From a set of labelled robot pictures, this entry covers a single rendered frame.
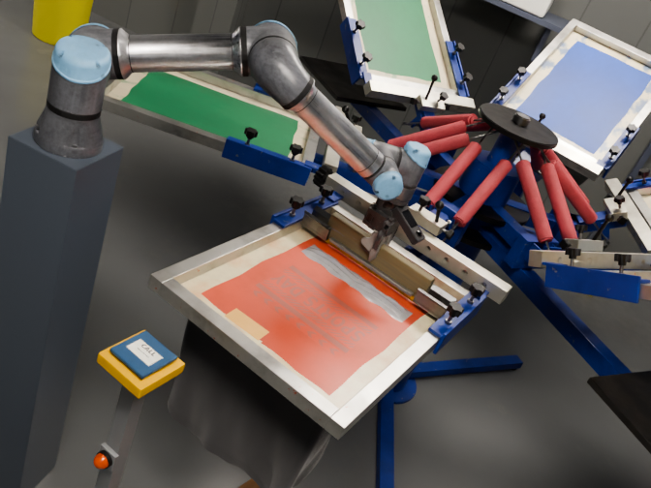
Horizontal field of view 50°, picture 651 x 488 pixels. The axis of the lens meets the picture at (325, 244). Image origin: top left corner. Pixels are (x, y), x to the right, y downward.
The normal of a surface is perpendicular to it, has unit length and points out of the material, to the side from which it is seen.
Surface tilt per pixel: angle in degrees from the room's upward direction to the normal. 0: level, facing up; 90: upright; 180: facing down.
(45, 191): 90
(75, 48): 7
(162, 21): 90
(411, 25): 32
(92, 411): 0
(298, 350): 0
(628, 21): 90
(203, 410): 95
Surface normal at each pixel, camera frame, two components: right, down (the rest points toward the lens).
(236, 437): -0.67, 0.28
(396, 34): 0.49, -0.36
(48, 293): -0.33, 0.41
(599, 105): 0.00, -0.53
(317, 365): 0.33, -0.80
